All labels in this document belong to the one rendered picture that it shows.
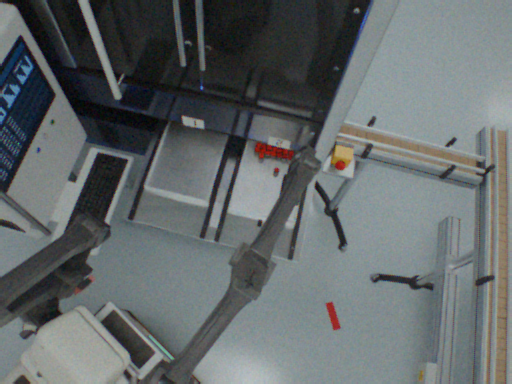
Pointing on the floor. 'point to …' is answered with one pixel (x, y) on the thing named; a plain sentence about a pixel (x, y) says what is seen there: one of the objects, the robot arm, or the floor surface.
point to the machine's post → (355, 71)
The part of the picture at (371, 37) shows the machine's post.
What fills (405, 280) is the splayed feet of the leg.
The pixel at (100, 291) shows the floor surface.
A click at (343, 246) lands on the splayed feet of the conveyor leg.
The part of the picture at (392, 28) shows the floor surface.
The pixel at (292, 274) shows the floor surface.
